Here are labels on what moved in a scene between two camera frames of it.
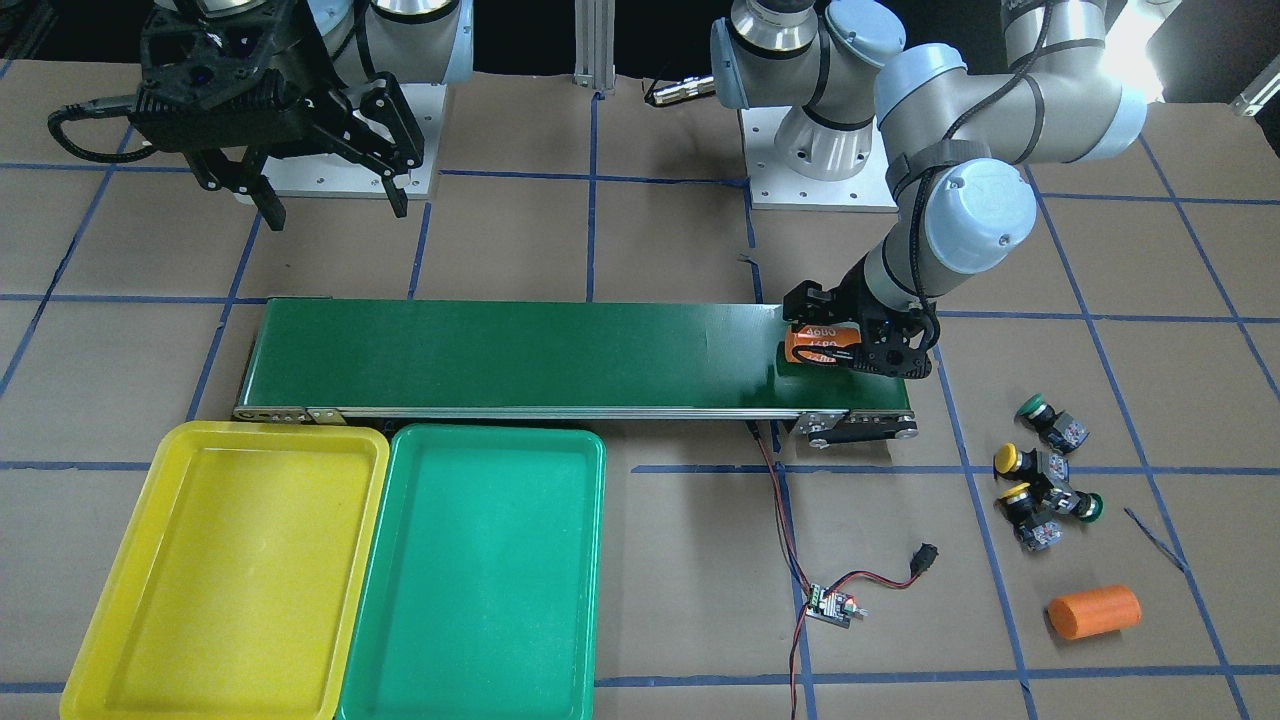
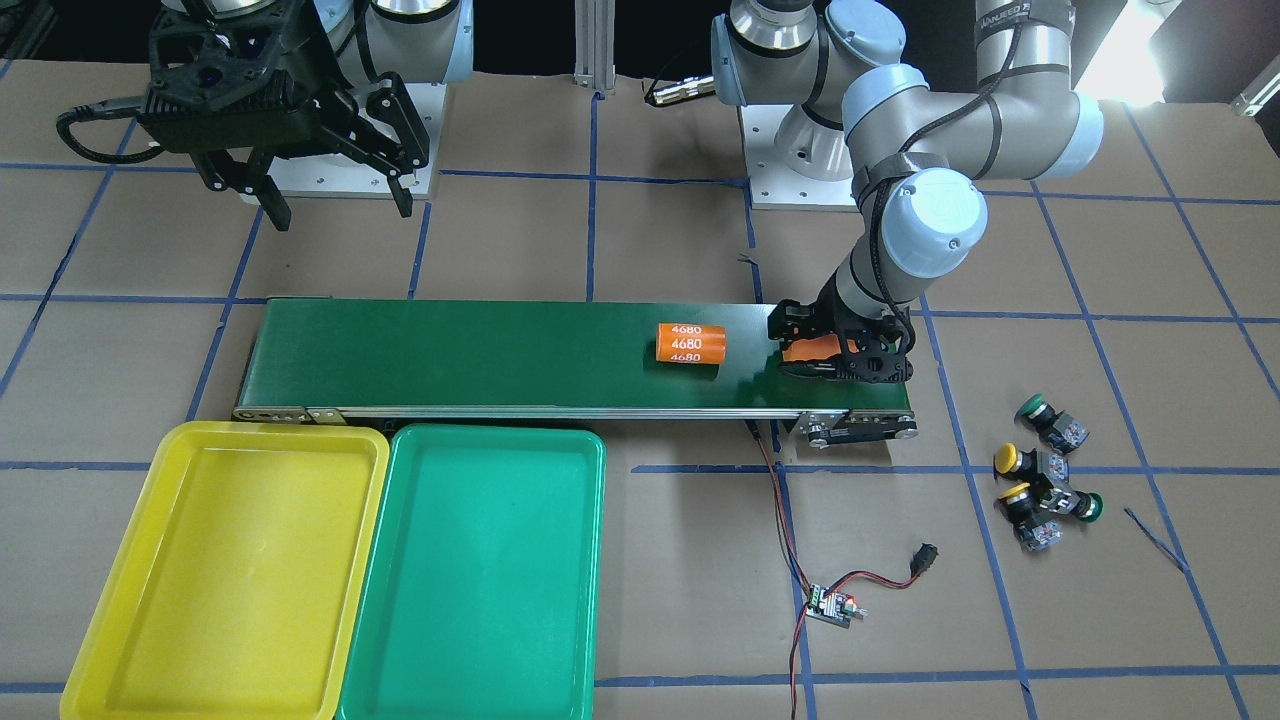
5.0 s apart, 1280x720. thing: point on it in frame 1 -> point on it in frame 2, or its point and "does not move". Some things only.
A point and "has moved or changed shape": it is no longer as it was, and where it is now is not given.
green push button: [1060, 429] does not move
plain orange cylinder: [1094, 611] has moved or changed shape
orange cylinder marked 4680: [830, 335] has moved or changed shape
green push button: [1087, 506] does not move
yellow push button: [1030, 466] does not move
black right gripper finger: [214, 170] does not move
